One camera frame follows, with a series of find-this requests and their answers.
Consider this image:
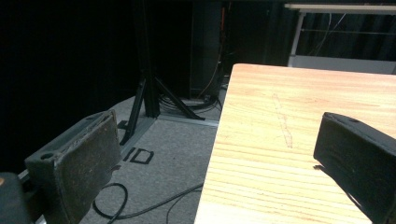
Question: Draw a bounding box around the white metal desk frame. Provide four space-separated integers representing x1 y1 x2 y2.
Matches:
283 3 396 76

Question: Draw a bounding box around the orange cable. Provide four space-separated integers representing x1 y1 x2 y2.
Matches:
196 6 226 100

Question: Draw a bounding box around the black cable bundle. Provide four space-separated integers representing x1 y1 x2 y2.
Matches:
158 90 223 115

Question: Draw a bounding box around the black metal stand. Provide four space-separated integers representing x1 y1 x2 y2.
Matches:
119 0 206 147

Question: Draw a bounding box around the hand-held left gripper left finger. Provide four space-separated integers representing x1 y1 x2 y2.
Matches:
24 109 122 224

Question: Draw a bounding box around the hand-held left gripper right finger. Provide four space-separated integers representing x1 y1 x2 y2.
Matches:
313 111 396 224

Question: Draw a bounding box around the black curtain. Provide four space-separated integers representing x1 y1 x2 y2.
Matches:
0 0 148 175

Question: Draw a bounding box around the black floor cable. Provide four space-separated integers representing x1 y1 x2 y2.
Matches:
92 182 205 224

